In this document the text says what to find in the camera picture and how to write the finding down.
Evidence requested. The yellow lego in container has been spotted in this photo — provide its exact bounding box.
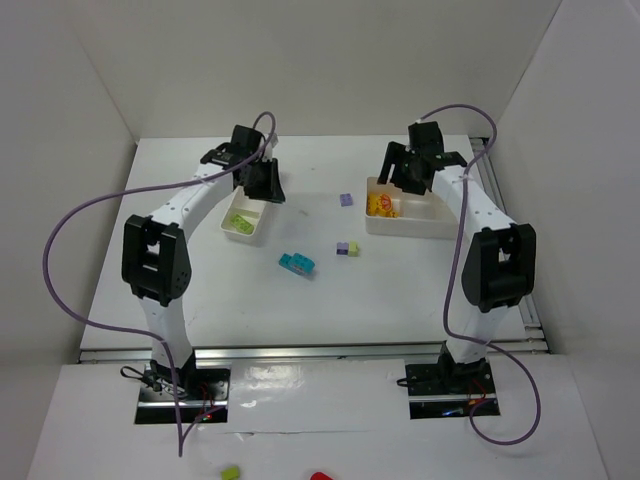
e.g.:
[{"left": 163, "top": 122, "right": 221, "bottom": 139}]
[{"left": 366, "top": 194, "right": 379, "bottom": 216}]

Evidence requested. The green lego foreground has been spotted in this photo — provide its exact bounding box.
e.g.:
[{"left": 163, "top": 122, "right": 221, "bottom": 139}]
[{"left": 220, "top": 465, "right": 241, "bottom": 480}]

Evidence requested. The small purple lego brick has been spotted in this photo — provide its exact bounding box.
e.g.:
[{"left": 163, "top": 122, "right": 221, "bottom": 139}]
[{"left": 336, "top": 242, "right": 349, "bottom": 256}]

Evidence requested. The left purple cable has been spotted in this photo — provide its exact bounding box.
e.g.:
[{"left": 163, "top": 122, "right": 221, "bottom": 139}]
[{"left": 42, "top": 111, "right": 279, "bottom": 458}]

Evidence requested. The butterfly printed yellow lego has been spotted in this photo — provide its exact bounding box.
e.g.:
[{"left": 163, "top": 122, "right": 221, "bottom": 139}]
[{"left": 377, "top": 194, "right": 395, "bottom": 217}]

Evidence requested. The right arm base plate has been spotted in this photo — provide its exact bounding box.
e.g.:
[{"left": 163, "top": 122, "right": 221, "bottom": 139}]
[{"left": 396, "top": 363, "right": 500, "bottom": 420}]

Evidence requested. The red object foreground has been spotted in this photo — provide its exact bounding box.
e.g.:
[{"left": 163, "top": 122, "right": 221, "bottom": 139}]
[{"left": 309, "top": 471, "right": 335, "bottom": 480}]

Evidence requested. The aluminium rail right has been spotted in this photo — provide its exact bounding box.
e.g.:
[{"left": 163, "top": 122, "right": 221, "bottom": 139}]
[{"left": 472, "top": 153, "right": 548, "bottom": 350}]

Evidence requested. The aluminium rail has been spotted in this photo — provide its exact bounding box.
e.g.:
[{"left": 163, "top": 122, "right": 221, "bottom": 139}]
[
  {"left": 472, "top": 153, "right": 548, "bottom": 350},
  {"left": 77, "top": 340, "right": 546, "bottom": 365}
]

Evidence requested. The aluminium rail front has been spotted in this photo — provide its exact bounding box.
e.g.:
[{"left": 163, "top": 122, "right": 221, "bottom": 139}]
[{"left": 77, "top": 340, "right": 546, "bottom": 365}]

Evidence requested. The large white divided container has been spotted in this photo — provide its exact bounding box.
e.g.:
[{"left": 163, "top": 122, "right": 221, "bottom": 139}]
[{"left": 365, "top": 177, "right": 458, "bottom": 239}]

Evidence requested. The small white container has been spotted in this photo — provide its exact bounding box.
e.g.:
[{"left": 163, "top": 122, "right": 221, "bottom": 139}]
[{"left": 220, "top": 188, "right": 268, "bottom": 245}]

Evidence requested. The teal lego brick stack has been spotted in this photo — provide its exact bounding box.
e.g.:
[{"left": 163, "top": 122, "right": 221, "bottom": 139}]
[{"left": 279, "top": 253, "right": 315, "bottom": 277}]

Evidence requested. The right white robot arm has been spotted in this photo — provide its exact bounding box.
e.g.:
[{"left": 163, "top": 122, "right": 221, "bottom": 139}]
[{"left": 378, "top": 122, "right": 536, "bottom": 392}]

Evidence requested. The green lego plate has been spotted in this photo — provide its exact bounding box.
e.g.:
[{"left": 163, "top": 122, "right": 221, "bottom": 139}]
[{"left": 233, "top": 221, "right": 254, "bottom": 235}]

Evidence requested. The green lego beside purple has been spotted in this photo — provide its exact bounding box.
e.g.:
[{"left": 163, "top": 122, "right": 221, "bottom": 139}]
[{"left": 347, "top": 241, "right": 359, "bottom": 257}]

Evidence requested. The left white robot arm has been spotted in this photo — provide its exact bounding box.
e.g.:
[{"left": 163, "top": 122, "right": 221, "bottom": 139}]
[{"left": 121, "top": 125, "right": 285, "bottom": 390}]

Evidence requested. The purple lego plate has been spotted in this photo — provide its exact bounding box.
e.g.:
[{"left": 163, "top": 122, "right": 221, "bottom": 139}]
[{"left": 339, "top": 193, "right": 353, "bottom": 207}]

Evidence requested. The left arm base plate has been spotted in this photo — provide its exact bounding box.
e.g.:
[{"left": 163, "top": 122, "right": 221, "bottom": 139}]
[{"left": 129, "top": 367, "right": 231, "bottom": 425}]

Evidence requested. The light green lego brick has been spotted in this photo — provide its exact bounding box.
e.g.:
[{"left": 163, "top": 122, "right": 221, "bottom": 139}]
[{"left": 229, "top": 214, "right": 246, "bottom": 225}]

